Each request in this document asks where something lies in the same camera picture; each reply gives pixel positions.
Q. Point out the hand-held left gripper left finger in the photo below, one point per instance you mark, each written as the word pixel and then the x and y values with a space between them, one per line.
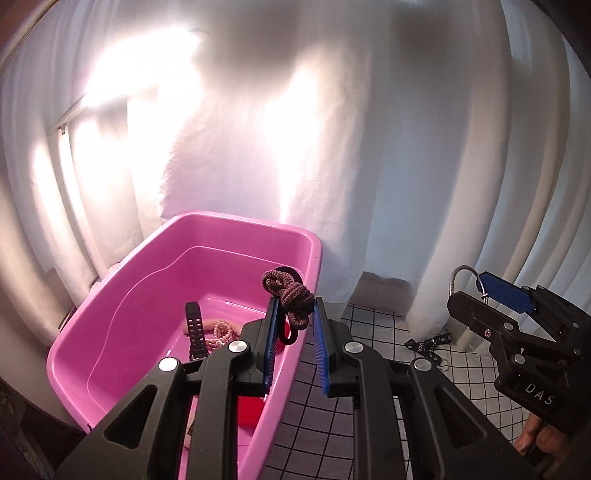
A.
pixel 270 346

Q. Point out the thin silver bangle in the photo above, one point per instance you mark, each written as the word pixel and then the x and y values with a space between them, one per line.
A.
pixel 454 278

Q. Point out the white curtain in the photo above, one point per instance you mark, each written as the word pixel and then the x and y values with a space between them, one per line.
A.
pixel 323 138

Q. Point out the red plastic item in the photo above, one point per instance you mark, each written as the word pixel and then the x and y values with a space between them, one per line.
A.
pixel 249 410

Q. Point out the person's right hand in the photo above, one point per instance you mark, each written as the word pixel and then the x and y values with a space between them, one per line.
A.
pixel 531 434

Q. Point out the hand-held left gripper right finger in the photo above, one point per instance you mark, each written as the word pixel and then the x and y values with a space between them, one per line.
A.
pixel 322 355

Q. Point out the pink plastic bin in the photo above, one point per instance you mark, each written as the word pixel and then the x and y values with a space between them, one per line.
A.
pixel 138 323

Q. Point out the white checked bed sheet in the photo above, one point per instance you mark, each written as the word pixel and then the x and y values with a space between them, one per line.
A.
pixel 323 424

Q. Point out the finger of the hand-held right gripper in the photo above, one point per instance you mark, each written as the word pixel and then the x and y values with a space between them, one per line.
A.
pixel 475 311
pixel 505 290

